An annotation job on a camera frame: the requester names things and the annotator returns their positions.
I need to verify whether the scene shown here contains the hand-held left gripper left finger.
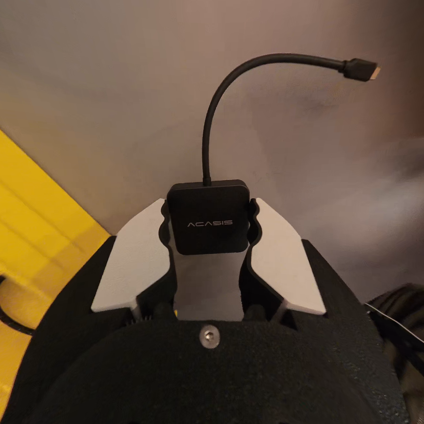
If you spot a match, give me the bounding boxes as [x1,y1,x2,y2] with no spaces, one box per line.
[91,198,177,319]

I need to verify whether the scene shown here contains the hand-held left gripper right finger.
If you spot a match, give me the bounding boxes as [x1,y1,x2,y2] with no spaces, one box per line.
[240,198,327,322]

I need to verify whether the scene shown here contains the black adapter box with cable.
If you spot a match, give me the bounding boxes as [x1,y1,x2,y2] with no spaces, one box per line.
[167,54,381,256]

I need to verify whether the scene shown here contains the black braided hdmi cable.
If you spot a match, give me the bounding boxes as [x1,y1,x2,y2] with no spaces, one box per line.
[364,284,424,424]

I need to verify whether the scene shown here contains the yellow plastic bin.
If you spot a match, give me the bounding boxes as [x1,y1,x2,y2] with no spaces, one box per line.
[0,129,111,398]

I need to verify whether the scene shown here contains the black cable in bin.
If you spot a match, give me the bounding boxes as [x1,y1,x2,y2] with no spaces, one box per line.
[0,275,35,332]

